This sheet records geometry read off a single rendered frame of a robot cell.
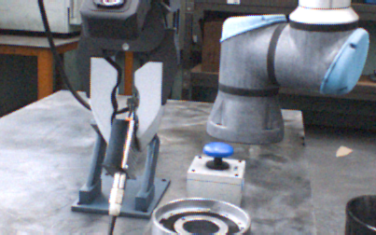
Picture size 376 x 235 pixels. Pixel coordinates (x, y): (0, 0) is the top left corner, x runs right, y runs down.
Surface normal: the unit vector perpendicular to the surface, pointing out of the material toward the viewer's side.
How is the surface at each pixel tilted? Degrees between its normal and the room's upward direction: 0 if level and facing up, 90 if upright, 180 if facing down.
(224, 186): 90
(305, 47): 98
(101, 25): 122
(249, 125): 73
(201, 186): 90
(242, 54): 90
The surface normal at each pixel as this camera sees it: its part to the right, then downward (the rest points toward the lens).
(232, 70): -0.63, 0.15
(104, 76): -0.15, 0.22
